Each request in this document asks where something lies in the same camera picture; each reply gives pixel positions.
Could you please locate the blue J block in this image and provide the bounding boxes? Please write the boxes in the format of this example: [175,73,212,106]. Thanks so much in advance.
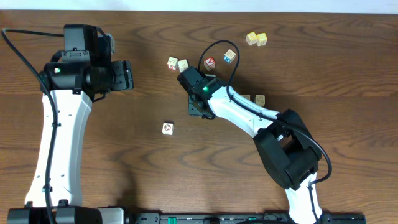
[177,59,189,73]

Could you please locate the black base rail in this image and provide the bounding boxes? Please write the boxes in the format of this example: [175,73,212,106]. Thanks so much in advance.
[124,213,366,224]

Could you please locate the wooden 8 block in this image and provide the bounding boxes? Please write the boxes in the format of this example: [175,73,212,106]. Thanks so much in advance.
[254,95,266,107]

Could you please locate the yellow block left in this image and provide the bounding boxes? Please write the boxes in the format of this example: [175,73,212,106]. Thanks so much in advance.
[246,32,257,45]

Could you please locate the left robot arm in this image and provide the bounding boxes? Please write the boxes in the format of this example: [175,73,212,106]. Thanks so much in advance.
[7,24,134,223]

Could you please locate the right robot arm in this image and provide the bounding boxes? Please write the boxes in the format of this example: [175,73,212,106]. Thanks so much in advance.
[177,67,325,223]

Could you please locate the blue X block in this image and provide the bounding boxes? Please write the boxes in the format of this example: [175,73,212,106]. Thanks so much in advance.
[224,49,236,64]

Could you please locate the yellow block right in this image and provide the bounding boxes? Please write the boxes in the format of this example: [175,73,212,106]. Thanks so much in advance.
[256,32,268,47]

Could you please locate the red A block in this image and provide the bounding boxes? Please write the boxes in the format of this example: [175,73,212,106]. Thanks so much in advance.
[203,57,216,71]

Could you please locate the yellow block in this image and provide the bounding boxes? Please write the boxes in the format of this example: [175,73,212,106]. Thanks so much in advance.
[246,32,257,45]
[256,32,268,47]

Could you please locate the soccer ball block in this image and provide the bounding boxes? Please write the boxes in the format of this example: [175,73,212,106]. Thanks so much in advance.
[162,123,174,135]

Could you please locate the red 3 block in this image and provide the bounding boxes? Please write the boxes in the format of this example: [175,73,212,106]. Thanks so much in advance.
[167,57,178,70]

